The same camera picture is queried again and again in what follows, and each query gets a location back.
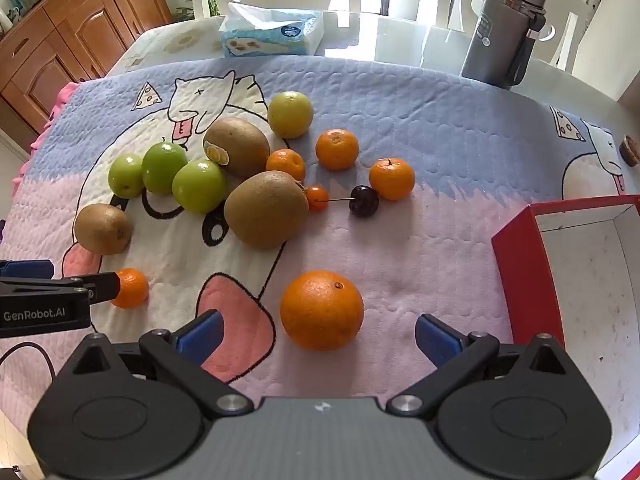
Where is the printed cartoon blanket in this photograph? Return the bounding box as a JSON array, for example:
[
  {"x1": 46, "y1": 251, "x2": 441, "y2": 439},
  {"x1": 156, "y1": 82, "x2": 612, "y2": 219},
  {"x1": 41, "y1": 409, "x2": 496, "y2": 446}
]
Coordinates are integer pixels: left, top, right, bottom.
[{"x1": 0, "y1": 54, "x2": 640, "y2": 461}]

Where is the grey thermos bottle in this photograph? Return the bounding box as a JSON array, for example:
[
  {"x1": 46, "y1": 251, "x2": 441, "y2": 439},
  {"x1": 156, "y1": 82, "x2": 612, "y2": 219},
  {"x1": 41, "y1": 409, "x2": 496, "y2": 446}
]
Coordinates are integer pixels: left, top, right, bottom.
[{"x1": 460, "y1": 0, "x2": 551, "y2": 91}]

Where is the green potted plant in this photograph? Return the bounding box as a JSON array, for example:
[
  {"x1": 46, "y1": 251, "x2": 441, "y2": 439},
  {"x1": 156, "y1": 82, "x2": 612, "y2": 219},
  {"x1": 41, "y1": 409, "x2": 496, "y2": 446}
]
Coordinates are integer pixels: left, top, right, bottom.
[{"x1": 174, "y1": 0, "x2": 222, "y2": 22}]

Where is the large brown kiwi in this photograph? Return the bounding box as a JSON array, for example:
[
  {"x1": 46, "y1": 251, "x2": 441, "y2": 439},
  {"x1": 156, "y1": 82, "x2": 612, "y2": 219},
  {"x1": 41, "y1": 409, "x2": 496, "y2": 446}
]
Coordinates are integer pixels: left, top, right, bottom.
[{"x1": 223, "y1": 170, "x2": 310, "y2": 249}]

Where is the blue tissue box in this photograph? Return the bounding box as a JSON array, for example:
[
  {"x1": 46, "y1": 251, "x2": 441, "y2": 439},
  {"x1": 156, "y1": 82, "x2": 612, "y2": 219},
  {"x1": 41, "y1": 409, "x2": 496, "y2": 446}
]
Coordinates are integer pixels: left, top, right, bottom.
[{"x1": 220, "y1": 2, "x2": 325, "y2": 58}]

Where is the brown kiwi with yellow sticker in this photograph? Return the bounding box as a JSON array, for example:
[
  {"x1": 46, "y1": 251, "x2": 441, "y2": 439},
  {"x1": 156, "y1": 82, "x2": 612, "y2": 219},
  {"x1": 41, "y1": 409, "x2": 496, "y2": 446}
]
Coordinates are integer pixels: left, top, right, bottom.
[{"x1": 203, "y1": 116, "x2": 272, "y2": 179}]

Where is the mandarin with stem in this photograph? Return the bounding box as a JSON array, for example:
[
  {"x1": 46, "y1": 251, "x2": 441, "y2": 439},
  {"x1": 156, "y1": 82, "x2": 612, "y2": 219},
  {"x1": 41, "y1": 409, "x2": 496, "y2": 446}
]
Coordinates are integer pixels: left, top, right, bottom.
[{"x1": 369, "y1": 157, "x2": 416, "y2": 201}]

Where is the red cardboard box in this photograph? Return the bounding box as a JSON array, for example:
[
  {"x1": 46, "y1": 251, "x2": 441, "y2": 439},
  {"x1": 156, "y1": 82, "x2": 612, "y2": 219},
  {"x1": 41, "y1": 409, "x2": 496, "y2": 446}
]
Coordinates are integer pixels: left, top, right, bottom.
[{"x1": 491, "y1": 195, "x2": 640, "y2": 466}]

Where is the small mandarin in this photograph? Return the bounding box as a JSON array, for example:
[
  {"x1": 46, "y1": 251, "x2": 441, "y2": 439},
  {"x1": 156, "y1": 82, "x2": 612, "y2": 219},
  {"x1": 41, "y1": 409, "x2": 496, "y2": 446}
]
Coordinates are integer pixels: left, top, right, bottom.
[{"x1": 111, "y1": 268, "x2": 150, "y2": 310}]

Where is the large orange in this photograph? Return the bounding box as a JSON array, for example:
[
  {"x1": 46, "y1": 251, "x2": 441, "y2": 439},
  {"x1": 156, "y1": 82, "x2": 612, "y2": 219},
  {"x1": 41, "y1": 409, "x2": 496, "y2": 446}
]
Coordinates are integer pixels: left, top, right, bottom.
[{"x1": 279, "y1": 269, "x2": 365, "y2": 352}]

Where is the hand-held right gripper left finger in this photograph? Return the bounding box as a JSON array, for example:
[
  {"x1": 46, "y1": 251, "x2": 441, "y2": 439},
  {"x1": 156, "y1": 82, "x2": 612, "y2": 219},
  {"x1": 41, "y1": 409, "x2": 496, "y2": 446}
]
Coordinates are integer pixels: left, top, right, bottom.
[{"x1": 65, "y1": 309, "x2": 254, "y2": 419}]

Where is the green jujube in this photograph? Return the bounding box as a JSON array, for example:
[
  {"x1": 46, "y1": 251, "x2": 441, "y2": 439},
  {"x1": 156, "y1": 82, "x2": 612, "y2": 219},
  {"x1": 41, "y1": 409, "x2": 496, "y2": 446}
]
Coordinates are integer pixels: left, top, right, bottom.
[
  {"x1": 108, "y1": 153, "x2": 147, "y2": 199},
  {"x1": 141, "y1": 141, "x2": 190, "y2": 195},
  {"x1": 171, "y1": 158, "x2": 228, "y2": 214}
]

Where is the wooden cabinet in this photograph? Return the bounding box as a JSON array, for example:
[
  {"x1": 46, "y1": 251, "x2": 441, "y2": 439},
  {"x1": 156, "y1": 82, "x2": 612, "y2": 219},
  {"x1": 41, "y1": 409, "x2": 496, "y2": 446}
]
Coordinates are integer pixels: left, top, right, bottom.
[{"x1": 0, "y1": 0, "x2": 174, "y2": 137}]

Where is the yellow-green round citrus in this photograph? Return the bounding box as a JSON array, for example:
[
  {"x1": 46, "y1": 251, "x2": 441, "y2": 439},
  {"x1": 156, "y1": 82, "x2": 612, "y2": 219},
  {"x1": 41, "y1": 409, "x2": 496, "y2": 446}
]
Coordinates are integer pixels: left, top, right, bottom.
[{"x1": 267, "y1": 91, "x2": 315, "y2": 140}]

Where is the small brown kiwi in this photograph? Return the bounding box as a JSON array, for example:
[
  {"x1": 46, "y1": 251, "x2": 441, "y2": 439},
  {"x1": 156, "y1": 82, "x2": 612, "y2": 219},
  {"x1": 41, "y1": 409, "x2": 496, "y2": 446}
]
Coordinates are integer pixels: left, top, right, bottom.
[{"x1": 74, "y1": 203, "x2": 134, "y2": 255}]

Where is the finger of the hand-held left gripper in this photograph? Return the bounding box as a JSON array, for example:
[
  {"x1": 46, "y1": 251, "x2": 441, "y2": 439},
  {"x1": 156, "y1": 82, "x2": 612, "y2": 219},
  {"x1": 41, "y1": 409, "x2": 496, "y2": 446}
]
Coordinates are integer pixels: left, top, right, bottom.
[
  {"x1": 0, "y1": 271, "x2": 121, "y2": 307},
  {"x1": 0, "y1": 259, "x2": 55, "y2": 279}
]

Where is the cherry tomato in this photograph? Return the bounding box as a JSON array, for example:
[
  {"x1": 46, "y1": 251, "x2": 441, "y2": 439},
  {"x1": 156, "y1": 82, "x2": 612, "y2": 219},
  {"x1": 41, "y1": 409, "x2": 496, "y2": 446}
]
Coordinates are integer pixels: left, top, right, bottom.
[{"x1": 305, "y1": 185, "x2": 330, "y2": 212}]

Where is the dark cherry with stem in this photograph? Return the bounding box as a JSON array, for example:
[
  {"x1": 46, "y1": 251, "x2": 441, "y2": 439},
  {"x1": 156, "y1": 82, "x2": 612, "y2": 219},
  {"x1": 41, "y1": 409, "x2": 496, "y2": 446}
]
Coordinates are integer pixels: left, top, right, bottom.
[{"x1": 320, "y1": 185, "x2": 380, "y2": 219}]

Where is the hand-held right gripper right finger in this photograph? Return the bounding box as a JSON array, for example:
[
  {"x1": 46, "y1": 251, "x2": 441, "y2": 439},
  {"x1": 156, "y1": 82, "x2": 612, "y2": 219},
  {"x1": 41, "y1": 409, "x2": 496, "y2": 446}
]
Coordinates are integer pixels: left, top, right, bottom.
[{"x1": 385, "y1": 313, "x2": 577, "y2": 419}]

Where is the black cable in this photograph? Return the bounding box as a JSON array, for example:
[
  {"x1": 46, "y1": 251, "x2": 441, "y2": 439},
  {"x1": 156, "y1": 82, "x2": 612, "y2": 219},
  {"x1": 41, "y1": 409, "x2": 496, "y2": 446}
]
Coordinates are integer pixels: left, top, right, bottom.
[{"x1": 0, "y1": 342, "x2": 57, "y2": 387}]

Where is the small brown round thing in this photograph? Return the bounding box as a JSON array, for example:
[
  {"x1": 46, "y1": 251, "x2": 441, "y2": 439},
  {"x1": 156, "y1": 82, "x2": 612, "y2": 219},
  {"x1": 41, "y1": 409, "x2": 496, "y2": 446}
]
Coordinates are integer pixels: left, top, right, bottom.
[{"x1": 619, "y1": 134, "x2": 640, "y2": 167}]

